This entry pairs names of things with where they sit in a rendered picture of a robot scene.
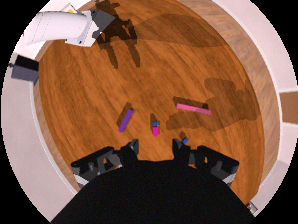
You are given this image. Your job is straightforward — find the small magenta block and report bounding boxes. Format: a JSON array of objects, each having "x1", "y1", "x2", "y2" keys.
[{"x1": 153, "y1": 127, "x2": 158, "y2": 136}]

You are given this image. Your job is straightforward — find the purple rod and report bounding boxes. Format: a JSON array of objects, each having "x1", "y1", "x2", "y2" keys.
[{"x1": 118, "y1": 109, "x2": 134, "y2": 133}]

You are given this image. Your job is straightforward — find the pink rod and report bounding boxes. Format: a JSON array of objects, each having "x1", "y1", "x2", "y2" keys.
[{"x1": 176, "y1": 103, "x2": 211, "y2": 115}]

